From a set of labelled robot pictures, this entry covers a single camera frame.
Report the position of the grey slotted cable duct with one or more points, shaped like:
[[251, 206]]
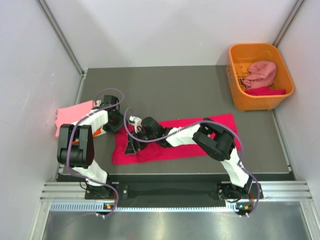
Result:
[[105, 207]]

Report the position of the magenta shirt in basket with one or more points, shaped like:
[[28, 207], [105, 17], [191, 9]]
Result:
[[265, 91]]

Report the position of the folded light pink t-shirt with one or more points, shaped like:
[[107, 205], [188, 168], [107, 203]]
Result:
[[71, 114]]

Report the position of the magenta t-shirt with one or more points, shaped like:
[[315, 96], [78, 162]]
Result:
[[154, 152]]

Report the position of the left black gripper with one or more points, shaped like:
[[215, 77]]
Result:
[[114, 128]]

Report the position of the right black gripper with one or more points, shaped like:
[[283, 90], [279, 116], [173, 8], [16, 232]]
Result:
[[130, 149]]

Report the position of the dusty pink shirt in basket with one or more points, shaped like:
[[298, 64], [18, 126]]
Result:
[[261, 74]]

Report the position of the orange plastic basket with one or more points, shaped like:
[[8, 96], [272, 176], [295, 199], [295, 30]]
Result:
[[240, 57]]

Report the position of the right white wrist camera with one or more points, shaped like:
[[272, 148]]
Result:
[[136, 122]]

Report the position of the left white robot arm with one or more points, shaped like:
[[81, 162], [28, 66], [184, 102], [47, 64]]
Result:
[[80, 157]]

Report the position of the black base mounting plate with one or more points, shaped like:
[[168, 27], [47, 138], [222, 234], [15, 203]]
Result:
[[156, 194]]

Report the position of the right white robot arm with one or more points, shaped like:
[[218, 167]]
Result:
[[215, 140]]

